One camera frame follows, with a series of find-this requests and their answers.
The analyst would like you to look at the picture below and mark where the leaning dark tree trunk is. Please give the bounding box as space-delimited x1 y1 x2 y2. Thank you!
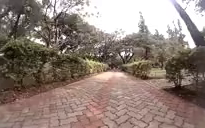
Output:
169 0 205 84

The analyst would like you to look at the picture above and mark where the green bush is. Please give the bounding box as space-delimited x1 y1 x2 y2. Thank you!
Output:
164 49 193 89

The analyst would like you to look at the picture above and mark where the long green hedge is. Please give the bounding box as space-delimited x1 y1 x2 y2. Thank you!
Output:
0 38 110 90

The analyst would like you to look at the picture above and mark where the red brick path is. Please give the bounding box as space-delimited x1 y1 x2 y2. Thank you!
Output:
0 70 205 128

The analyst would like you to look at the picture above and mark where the dark soil patch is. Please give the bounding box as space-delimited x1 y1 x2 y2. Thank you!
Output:
163 84 205 113

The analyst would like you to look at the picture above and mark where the bare soil strip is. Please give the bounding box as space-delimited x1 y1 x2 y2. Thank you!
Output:
0 75 91 108

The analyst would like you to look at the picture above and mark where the row of trees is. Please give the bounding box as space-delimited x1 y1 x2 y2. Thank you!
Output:
0 0 191 69

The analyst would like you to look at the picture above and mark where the grass lawn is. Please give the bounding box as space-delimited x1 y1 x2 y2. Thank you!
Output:
149 67 168 80

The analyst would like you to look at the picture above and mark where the short green hedge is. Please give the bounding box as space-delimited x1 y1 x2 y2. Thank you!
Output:
121 60 153 80

